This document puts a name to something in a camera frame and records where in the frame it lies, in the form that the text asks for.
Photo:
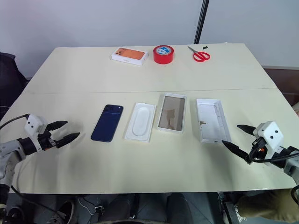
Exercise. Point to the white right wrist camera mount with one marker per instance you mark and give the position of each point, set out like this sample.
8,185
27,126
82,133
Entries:
272,135

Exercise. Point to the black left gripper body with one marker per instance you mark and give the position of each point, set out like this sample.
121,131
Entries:
46,140

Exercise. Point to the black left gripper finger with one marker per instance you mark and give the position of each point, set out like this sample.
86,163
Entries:
69,138
58,124

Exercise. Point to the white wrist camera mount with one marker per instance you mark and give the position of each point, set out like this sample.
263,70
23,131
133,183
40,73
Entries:
33,124
272,135

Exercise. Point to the orange print phone box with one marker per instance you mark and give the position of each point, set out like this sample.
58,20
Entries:
129,56

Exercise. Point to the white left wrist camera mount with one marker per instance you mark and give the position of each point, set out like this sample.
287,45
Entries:
33,124

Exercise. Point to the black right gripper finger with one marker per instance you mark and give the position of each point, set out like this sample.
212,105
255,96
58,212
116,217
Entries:
236,149
247,129

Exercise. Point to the black metal frame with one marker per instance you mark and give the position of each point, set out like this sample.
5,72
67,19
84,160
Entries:
225,207

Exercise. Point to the white phone box base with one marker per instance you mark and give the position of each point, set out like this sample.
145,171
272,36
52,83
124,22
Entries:
212,121

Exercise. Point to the black chair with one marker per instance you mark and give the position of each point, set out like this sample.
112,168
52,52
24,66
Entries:
10,81

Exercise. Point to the white moulded paper tray insert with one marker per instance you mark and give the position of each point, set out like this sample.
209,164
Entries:
140,122

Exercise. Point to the dark rounded shape grey rim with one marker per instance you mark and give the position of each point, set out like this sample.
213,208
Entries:
61,212

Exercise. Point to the black metal pole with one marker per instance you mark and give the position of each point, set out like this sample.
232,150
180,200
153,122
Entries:
201,21

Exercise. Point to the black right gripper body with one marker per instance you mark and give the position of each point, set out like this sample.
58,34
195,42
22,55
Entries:
258,149

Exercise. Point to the white phone box lid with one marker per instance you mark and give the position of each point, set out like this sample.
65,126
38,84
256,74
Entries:
171,113

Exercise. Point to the red tape roll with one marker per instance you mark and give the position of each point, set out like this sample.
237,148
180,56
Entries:
163,57

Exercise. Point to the dark blue smartphone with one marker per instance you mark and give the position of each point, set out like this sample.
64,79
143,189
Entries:
107,123

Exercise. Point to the small black clip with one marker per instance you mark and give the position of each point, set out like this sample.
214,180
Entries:
205,47

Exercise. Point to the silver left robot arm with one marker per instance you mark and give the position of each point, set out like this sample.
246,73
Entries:
9,154

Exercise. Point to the dark rounded shape white clips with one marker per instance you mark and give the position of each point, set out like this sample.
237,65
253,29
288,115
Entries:
109,207

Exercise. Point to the brown cabinet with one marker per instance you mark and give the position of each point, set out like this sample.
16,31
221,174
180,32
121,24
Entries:
283,81

